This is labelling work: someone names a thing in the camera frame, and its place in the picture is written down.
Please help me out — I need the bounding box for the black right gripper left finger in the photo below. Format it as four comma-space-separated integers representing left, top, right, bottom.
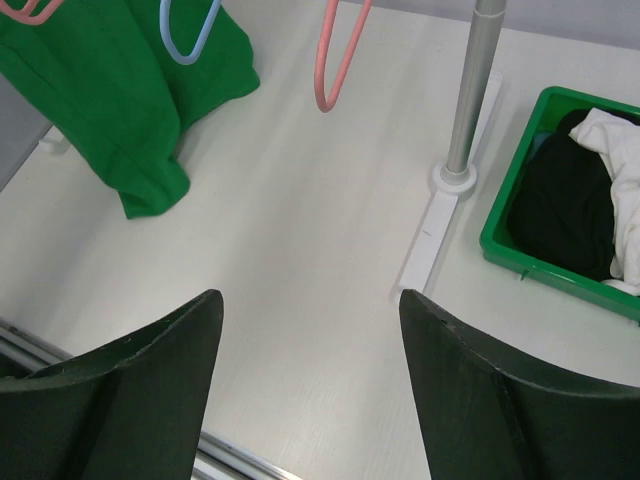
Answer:
1, 290, 224, 479

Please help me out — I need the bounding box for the black garment in bin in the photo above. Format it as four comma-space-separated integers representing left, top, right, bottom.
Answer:
507, 109, 614, 281

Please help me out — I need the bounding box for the aluminium rail at table front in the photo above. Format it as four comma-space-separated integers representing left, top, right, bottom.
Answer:
1, 319, 300, 480

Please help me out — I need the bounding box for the blue wire hanger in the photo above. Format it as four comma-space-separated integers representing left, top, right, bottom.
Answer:
158, 0, 223, 66

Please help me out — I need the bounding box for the white printed shirt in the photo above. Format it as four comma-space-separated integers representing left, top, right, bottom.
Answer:
569, 108, 639, 297

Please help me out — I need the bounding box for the pink wire hanger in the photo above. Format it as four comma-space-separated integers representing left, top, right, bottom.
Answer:
0, 0, 64, 26

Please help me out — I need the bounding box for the green plastic bin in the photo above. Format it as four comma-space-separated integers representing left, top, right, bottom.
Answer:
479, 86, 639, 322

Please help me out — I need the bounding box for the pink hanger rightmost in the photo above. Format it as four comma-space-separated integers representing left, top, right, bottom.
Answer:
314, 0, 375, 113

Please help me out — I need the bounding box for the white clothes rack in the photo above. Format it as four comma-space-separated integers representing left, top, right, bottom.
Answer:
37, 0, 509, 296

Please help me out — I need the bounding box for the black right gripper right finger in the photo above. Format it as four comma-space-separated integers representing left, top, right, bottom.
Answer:
399, 290, 639, 479

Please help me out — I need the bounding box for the green tank top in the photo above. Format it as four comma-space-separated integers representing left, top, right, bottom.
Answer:
1, 1, 260, 219

